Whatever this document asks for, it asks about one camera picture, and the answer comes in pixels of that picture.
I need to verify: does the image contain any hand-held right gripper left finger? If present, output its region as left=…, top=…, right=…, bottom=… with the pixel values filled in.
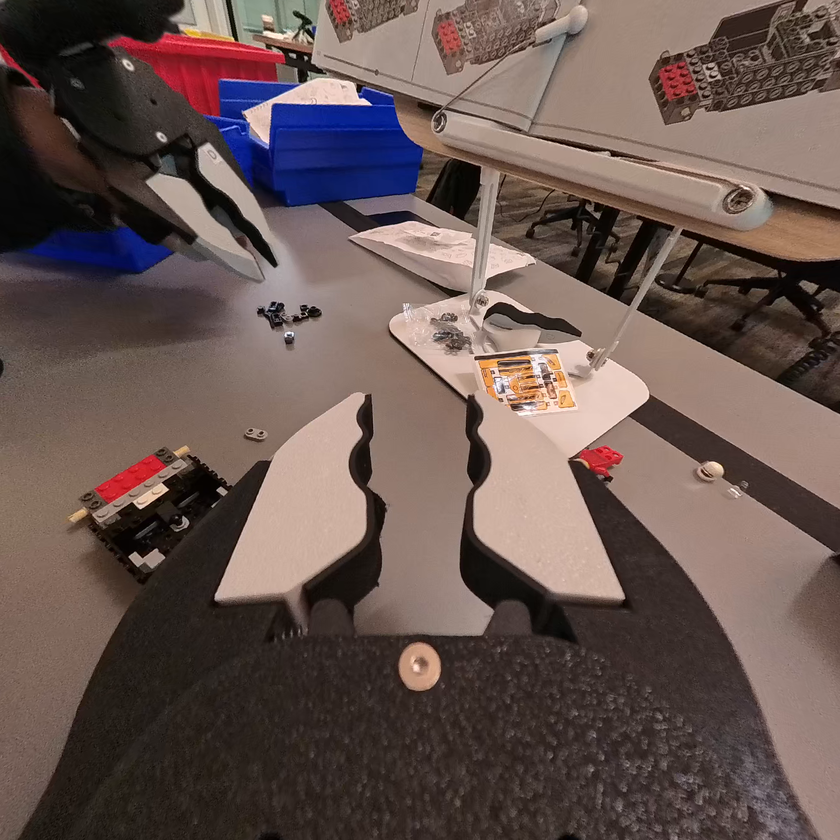
left=215, top=392, right=386, bottom=641

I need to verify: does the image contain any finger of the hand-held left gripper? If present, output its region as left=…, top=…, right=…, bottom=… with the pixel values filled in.
left=193, top=144, right=280, bottom=268
left=144, top=172, right=266, bottom=284

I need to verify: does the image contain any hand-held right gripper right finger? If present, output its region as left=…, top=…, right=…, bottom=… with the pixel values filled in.
left=461, top=392, right=627, bottom=605

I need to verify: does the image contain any blue plastic bin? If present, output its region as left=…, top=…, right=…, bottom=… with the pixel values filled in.
left=26, top=79, right=303, bottom=273
left=252, top=98, right=424, bottom=207

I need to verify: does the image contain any pile of small black toy pieces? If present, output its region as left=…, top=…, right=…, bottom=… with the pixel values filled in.
left=257, top=298, right=324, bottom=347

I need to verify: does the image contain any white book stand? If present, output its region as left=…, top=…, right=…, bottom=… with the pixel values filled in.
left=389, top=3, right=840, bottom=454

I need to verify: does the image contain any toy brick car model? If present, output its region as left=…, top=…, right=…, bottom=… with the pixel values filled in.
left=66, top=445, right=235, bottom=585

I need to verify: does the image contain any instruction booklet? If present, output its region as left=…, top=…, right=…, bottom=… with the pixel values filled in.
left=311, top=0, right=840, bottom=211

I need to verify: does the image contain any person's left forearm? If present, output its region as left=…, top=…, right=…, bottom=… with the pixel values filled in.
left=0, top=66, right=132, bottom=253

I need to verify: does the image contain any person's left hand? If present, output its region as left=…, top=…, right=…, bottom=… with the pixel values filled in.
left=13, top=92, right=112, bottom=196

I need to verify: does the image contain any red object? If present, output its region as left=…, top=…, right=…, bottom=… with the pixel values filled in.
left=108, top=33, right=286, bottom=119

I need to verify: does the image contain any red toy brick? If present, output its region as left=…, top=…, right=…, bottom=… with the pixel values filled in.
left=577, top=446, right=626, bottom=483

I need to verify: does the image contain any white folded paper sheet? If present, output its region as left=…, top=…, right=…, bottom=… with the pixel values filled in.
left=243, top=79, right=375, bottom=148

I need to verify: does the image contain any orange sticker sheet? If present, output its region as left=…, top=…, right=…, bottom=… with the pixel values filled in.
left=474, top=348, right=581, bottom=416

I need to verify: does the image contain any grey plate with wavy black edge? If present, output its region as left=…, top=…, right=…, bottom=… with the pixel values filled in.
left=482, top=303, right=584, bottom=350

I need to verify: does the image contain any printed white paper bag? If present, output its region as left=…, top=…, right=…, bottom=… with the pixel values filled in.
left=348, top=221, right=536, bottom=290

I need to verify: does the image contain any clear plastic parts bag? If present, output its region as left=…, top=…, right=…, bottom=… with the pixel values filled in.
left=402, top=302, right=476, bottom=355

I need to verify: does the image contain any black coiled cable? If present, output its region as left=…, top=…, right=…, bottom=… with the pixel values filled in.
left=777, top=328, right=840, bottom=389

